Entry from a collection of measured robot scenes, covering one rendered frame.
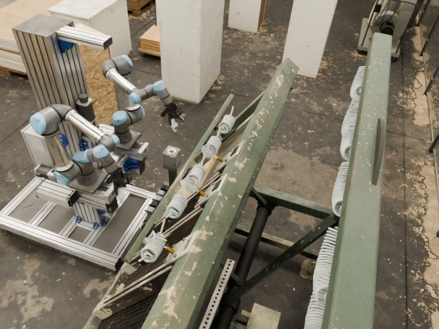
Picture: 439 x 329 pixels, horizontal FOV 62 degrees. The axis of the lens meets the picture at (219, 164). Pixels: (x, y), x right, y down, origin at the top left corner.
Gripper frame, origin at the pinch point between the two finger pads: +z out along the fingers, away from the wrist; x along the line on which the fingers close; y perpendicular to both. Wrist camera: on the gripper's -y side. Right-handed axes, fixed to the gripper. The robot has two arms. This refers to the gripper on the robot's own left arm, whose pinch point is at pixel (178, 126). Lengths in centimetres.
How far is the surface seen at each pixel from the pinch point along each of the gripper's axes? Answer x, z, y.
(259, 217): -4, 91, 33
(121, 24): 277, -36, -240
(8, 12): 220, -117, -376
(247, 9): 470, 46, -123
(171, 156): 10.1, 32.3, -31.2
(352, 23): 605, 169, 23
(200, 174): -85, -22, 71
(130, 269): -95, 40, -8
